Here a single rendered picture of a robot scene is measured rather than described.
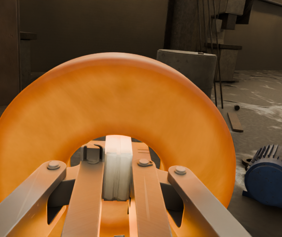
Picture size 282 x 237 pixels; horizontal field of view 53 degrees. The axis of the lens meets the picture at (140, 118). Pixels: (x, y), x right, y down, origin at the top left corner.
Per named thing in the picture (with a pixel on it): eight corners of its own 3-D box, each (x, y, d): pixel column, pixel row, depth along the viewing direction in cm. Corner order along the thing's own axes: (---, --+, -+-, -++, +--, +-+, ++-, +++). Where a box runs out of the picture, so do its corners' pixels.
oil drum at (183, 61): (136, 132, 306) (144, 46, 281) (175, 125, 343) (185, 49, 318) (176, 152, 262) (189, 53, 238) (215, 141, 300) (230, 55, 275)
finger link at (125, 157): (118, 153, 15) (132, 154, 15) (118, 112, 22) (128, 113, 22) (115, 202, 16) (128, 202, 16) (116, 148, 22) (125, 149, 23)
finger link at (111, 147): (115, 202, 16) (101, 201, 16) (116, 148, 22) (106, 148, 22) (118, 153, 15) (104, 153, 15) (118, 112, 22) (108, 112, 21)
